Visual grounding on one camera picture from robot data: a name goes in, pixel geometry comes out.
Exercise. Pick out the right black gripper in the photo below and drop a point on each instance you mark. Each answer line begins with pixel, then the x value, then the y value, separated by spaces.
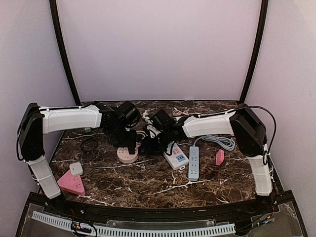
pixel 148 146

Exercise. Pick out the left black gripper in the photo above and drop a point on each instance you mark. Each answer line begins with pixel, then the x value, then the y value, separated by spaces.
pixel 131 142

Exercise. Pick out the white multicolour power strip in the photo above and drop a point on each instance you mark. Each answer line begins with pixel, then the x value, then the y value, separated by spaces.
pixel 174 155

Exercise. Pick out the green plug adapter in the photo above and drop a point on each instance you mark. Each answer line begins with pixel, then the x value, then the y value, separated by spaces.
pixel 87 130

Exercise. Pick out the white charger with pink cable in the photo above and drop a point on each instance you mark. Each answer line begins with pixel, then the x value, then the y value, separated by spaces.
pixel 177 113

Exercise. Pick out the white square charger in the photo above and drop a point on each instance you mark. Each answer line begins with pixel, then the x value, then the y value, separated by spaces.
pixel 76 169

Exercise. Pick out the pink square plug adapter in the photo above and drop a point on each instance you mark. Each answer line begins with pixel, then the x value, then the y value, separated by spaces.
pixel 219 157

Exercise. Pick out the pink triangular power socket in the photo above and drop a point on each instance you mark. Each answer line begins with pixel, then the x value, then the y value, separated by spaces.
pixel 71 184

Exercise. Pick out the pink round socket base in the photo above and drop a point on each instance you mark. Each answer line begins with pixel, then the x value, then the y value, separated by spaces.
pixel 125 157

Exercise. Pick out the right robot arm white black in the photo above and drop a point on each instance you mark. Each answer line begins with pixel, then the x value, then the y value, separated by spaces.
pixel 241 122

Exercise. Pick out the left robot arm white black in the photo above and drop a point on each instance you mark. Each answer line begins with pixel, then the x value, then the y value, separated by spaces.
pixel 116 122

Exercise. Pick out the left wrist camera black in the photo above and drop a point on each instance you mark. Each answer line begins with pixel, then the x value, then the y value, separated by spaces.
pixel 129 114

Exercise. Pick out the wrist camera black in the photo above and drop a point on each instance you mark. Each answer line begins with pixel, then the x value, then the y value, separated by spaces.
pixel 129 114
pixel 162 121

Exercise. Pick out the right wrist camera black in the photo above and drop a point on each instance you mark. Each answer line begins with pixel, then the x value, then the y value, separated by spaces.
pixel 162 121

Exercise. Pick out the white slotted cable duct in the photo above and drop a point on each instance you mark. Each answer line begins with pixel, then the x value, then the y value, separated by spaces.
pixel 135 229

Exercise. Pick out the black front rail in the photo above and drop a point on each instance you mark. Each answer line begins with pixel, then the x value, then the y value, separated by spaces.
pixel 275 216

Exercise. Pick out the right black frame post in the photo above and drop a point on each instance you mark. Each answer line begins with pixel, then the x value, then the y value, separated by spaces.
pixel 255 51

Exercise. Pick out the black frame post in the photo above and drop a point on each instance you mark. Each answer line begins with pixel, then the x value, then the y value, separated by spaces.
pixel 62 51
pixel 255 51

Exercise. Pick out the left black frame post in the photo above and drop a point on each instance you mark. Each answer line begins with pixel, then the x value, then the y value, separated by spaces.
pixel 62 51

